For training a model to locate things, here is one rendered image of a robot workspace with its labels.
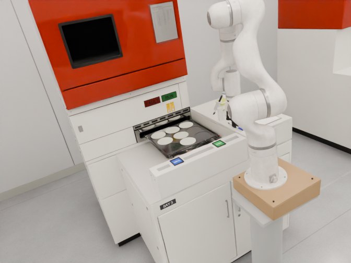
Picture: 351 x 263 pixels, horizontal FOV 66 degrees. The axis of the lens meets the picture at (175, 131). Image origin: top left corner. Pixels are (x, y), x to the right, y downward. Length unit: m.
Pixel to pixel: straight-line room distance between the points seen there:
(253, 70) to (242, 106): 0.15
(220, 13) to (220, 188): 0.91
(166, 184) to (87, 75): 0.77
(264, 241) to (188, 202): 0.42
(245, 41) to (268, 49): 3.35
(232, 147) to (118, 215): 1.07
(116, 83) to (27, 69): 1.61
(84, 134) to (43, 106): 1.51
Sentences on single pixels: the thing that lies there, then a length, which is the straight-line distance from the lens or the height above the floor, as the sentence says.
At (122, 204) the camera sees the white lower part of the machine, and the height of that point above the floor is 0.40.
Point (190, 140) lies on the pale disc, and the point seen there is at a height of 0.90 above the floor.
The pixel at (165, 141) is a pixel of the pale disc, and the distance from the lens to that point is 1.72.
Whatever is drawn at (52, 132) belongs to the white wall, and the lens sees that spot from 3.33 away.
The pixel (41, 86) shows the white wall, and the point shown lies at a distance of 3.20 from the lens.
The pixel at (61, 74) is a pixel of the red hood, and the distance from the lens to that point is 1.63.
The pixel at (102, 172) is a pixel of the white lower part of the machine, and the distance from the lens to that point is 1.92.
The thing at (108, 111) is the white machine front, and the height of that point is 1.13.
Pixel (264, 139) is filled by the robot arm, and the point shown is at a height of 1.13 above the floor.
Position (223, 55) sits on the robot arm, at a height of 1.41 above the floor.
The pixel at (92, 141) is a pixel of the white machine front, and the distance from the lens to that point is 1.81.
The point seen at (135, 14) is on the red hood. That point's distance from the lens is 1.70.
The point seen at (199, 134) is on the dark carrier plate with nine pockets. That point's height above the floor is 0.90.
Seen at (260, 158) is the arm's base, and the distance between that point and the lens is 1.20.
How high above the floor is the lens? 1.69
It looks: 26 degrees down
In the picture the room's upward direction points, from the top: 10 degrees counter-clockwise
